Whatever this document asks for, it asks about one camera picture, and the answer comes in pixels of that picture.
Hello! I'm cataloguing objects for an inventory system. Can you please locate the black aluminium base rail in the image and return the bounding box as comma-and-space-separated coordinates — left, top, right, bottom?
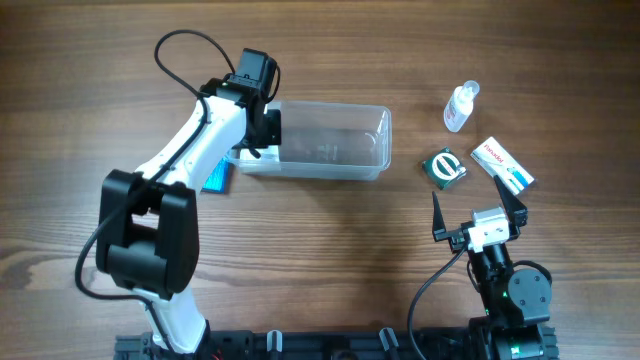
113, 326, 559, 360

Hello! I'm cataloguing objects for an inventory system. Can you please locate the black right camera cable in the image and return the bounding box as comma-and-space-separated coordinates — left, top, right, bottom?
406, 247, 469, 360

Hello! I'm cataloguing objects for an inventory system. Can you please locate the white medicine box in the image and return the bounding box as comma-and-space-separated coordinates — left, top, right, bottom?
239, 145, 280, 165

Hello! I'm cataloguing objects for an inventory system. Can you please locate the clear plastic container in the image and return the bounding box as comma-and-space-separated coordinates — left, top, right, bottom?
226, 101, 392, 181

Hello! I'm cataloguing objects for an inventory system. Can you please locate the black left camera cable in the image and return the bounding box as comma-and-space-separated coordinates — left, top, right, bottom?
74, 29, 237, 354

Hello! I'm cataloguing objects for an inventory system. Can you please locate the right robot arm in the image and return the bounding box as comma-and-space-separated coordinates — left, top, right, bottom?
432, 177, 559, 360

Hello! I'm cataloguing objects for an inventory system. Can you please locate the white spray bottle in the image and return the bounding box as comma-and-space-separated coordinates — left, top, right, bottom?
443, 80, 480, 133

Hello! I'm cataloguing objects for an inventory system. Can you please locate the green ointment box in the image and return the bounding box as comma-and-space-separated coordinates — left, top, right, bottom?
421, 147, 468, 190

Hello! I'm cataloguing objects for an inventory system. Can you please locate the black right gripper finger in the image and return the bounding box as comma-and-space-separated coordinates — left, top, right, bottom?
432, 192, 462, 242
493, 175, 528, 227

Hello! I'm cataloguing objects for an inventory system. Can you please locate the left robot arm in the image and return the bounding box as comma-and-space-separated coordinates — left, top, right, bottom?
89, 48, 281, 359

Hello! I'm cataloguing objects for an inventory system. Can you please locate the black camera cable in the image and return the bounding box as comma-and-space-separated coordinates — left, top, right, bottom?
406, 247, 469, 360
74, 29, 237, 354

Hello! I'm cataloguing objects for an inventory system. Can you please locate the white Panadol box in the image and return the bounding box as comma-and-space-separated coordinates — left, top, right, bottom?
471, 137, 535, 195

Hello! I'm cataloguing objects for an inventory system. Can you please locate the blue lozenge box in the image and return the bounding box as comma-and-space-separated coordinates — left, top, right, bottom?
202, 159, 231, 194

